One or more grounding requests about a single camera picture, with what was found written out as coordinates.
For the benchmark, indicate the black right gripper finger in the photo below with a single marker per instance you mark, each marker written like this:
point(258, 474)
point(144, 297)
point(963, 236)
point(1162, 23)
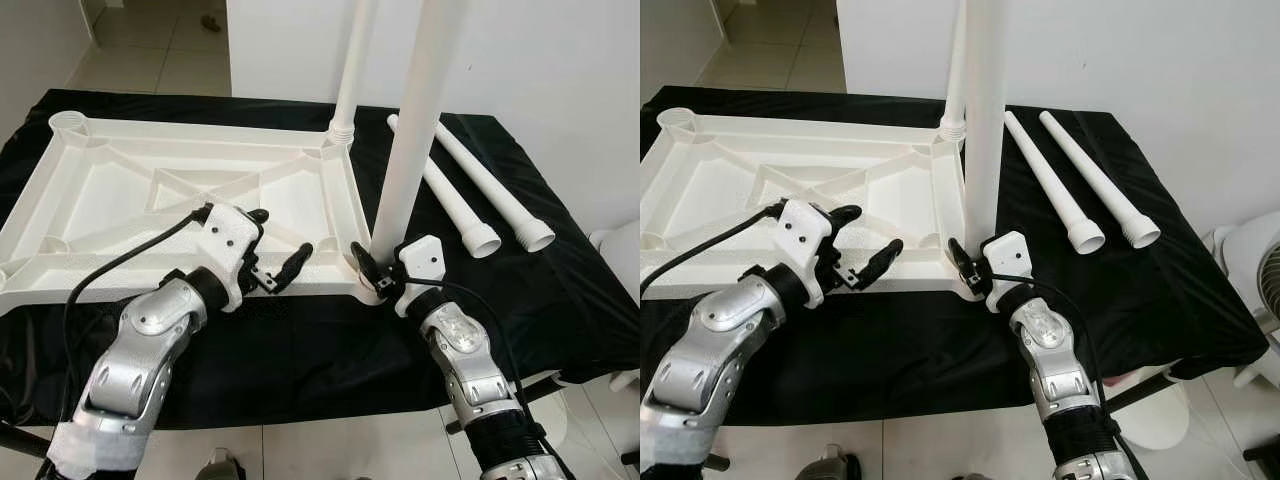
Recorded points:
point(363, 264)
point(958, 260)

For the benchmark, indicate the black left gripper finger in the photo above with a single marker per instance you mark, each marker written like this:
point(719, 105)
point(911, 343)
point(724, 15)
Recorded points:
point(258, 215)
point(297, 264)
point(885, 260)
point(845, 213)

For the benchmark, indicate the white plastic table top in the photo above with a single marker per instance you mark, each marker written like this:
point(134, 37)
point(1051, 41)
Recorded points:
point(730, 190)
point(120, 190)

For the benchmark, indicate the white plastic table leg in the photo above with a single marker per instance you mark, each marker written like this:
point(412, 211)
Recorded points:
point(495, 180)
point(460, 205)
point(953, 90)
point(352, 60)
point(1100, 180)
point(420, 120)
point(985, 120)
point(1060, 195)

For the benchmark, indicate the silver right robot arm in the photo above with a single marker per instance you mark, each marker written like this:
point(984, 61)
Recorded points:
point(460, 350)
point(1050, 350)

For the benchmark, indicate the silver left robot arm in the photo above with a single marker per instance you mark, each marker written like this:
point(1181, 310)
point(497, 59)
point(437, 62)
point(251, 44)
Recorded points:
point(720, 340)
point(140, 340)

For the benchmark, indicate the black table cloth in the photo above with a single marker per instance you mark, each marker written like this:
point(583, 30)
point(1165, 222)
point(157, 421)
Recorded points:
point(330, 360)
point(950, 360)

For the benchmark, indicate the black table leg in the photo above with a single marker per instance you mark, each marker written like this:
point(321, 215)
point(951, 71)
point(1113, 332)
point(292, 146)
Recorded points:
point(1135, 392)
point(15, 436)
point(535, 390)

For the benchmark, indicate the brown item on floor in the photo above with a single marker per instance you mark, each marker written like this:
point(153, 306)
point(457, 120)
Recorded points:
point(210, 20)

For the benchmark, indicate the white round base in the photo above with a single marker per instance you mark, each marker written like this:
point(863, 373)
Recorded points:
point(1155, 418)
point(556, 420)

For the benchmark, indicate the black floor object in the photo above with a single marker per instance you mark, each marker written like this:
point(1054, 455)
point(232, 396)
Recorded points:
point(1260, 452)
point(631, 460)

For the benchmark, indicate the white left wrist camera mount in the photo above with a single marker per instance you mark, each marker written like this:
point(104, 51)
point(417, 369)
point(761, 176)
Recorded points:
point(230, 240)
point(805, 235)

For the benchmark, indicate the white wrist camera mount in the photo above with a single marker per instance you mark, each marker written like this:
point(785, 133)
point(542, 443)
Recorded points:
point(1008, 252)
point(230, 240)
point(420, 258)
point(805, 235)

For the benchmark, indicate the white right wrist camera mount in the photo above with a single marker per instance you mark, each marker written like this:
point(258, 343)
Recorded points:
point(420, 258)
point(1008, 252)

